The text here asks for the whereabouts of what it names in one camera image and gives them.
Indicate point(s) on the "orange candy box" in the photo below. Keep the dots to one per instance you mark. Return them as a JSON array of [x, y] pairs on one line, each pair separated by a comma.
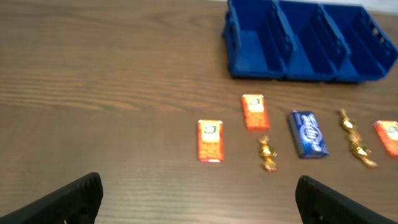
[[211, 146], [388, 137], [256, 118]]

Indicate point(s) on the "blue candy pack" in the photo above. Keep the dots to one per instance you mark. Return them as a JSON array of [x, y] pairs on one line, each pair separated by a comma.
[[308, 133]]

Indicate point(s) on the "blue tray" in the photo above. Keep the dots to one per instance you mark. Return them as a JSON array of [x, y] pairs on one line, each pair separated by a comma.
[[258, 46]]

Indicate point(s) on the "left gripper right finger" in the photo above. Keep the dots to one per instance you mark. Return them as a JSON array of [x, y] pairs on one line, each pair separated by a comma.
[[326, 205]]

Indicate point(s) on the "gold candy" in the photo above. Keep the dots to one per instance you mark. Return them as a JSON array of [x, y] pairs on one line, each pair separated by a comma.
[[347, 124], [267, 152], [360, 151]]

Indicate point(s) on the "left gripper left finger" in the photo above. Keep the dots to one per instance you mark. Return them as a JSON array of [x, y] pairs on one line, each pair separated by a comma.
[[68, 202]]

